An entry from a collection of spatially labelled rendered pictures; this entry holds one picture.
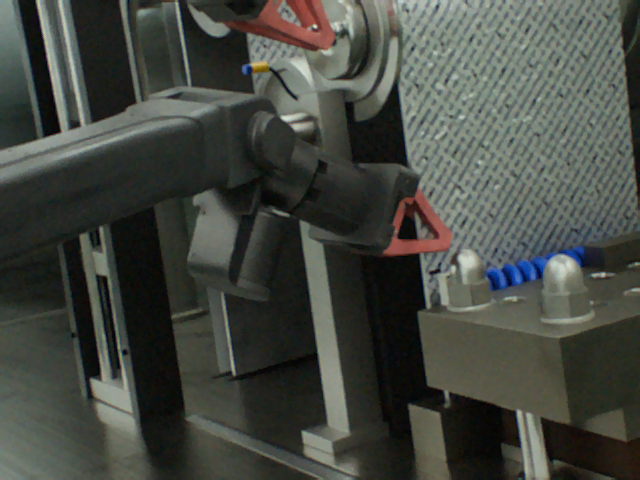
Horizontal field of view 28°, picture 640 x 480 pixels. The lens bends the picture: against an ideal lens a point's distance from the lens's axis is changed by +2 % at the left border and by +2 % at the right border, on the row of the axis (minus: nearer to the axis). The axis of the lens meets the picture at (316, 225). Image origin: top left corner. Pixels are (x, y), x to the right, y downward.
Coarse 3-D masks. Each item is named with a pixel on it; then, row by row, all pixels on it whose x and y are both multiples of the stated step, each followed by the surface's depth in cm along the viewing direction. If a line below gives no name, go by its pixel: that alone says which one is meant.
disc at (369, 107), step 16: (384, 0) 101; (384, 16) 101; (400, 32) 100; (400, 48) 100; (384, 64) 102; (400, 64) 101; (320, 80) 111; (384, 80) 103; (384, 96) 103; (352, 112) 108; (368, 112) 105
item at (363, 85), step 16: (368, 0) 102; (624, 0) 114; (368, 16) 102; (384, 32) 101; (384, 48) 102; (368, 64) 103; (336, 80) 108; (352, 80) 106; (368, 80) 104; (352, 96) 106; (368, 96) 105
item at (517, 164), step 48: (432, 96) 103; (480, 96) 106; (528, 96) 108; (576, 96) 111; (624, 96) 114; (432, 144) 103; (480, 144) 106; (528, 144) 108; (576, 144) 111; (624, 144) 114; (432, 192) 104; (480, 192) 106; (528, 192) 109; (576, 192) 111; (624, 192) 114; (480, 240) 106; (528, 240) 109; (576, 240) 112; (432, 288) 104
